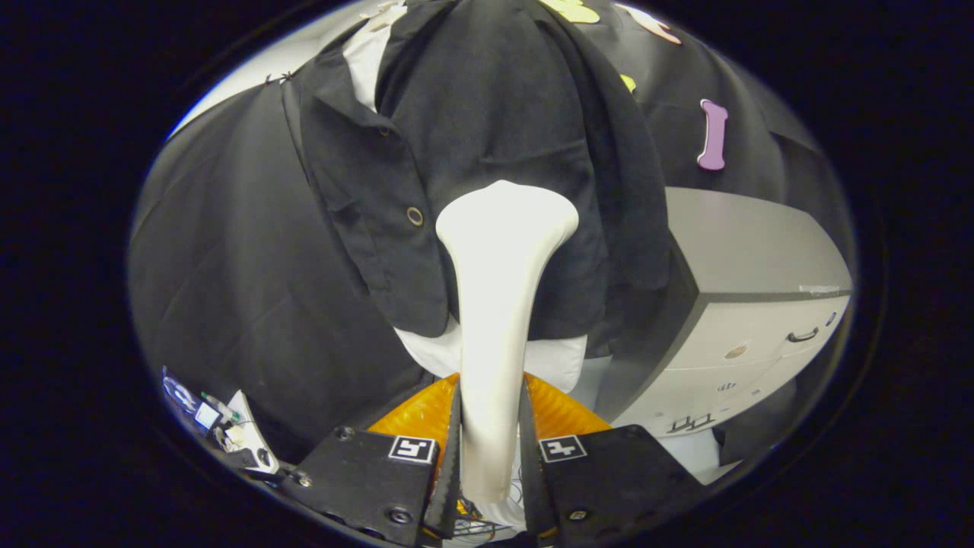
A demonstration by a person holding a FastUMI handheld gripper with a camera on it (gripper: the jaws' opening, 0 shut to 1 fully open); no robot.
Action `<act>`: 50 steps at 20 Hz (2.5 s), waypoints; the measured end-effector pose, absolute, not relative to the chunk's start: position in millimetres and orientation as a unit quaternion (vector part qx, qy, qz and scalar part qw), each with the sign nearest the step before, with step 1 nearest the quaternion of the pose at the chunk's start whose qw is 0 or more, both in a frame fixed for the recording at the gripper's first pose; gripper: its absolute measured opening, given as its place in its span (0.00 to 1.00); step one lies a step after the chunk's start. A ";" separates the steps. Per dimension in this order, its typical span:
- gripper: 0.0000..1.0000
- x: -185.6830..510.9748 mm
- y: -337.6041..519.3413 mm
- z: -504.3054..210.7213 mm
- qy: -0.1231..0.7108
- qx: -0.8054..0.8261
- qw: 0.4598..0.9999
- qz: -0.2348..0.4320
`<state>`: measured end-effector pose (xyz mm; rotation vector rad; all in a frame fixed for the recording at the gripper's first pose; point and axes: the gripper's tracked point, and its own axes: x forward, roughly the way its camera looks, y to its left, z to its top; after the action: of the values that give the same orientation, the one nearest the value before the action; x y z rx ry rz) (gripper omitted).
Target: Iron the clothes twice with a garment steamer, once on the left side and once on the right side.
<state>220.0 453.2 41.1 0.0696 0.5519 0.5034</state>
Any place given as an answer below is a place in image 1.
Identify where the small white table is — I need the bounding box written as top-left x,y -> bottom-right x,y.
221,390 -> 281,476

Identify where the clear bottle green cap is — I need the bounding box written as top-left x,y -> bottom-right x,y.
200,391 -> 243,423

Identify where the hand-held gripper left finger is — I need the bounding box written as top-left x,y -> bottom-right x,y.
284,373 -> 463,547

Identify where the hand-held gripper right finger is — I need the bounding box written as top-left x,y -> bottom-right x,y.
520,373 -> 705,546

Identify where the blue printed bag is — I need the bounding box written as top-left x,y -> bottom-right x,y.
161,368 -> 223,436

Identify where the black backdrop cloth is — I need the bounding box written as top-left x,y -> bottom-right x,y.
128,0 -> 853,467

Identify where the black cable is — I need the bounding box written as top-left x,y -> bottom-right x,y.
457,487 -> 527,540

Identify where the black suit jacket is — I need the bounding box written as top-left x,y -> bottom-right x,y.
293,0 -> 672,358

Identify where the white mannequin torso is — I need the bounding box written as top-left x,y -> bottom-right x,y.
342,4 -> 590,397

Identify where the grey beige cabinet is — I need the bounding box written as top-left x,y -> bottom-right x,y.
594,186 -> 853,438

